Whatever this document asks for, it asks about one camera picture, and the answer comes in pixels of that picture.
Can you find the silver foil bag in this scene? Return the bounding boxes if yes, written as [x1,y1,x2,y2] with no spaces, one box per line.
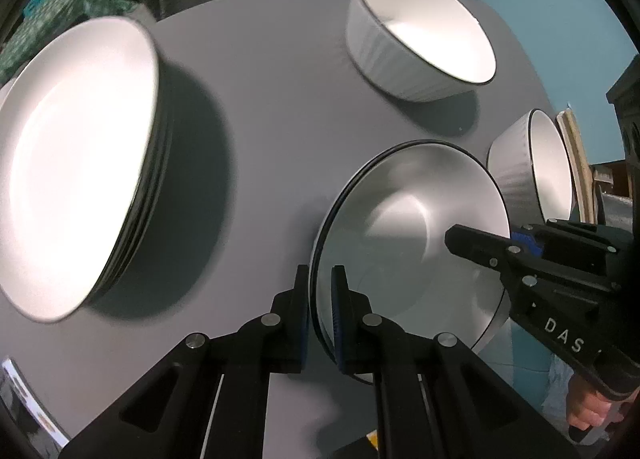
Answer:
[597,193,632,231]

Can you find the wooden board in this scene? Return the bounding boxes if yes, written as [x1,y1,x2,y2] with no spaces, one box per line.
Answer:
[555,108,597,224]

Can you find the white plate with black rim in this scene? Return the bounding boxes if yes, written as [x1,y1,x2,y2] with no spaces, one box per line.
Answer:
[1,17,160,323]

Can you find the person's right hand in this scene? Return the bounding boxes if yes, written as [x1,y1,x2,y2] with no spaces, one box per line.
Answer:
[566,373,613,431]

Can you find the light blue smartphone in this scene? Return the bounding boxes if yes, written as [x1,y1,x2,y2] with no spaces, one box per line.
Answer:
[1,357,70,458]

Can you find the white ribbed small bowl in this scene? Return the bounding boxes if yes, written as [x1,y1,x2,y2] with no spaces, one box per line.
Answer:
[345,0,497,102]
[487,109,573,227]
[308,139,510,357]

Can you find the green checkered cloth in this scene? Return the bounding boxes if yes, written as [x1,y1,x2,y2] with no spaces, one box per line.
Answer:
[1,0,137,85]

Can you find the large white plate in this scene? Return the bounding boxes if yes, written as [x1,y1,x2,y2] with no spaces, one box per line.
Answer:
[88,104,172,302]

